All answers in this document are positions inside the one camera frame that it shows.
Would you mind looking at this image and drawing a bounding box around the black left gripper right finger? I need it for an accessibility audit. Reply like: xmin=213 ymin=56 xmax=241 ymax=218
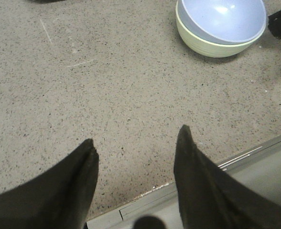
xmin=173 ymin=125 xmax=281 ymax=229

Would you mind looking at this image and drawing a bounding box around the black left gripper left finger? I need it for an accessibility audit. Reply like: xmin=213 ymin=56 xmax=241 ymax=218
xmin=0 ymin=139 xmax=99 ymax=229

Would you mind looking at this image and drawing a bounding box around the blue bowl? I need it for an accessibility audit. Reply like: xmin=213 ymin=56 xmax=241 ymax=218
xmin=177 ymin=0 xmax=266 ymax=44

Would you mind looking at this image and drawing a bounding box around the green bowl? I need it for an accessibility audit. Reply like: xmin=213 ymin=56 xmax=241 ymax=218
xmin=175 ymin=1 xmax=266 ymax=58

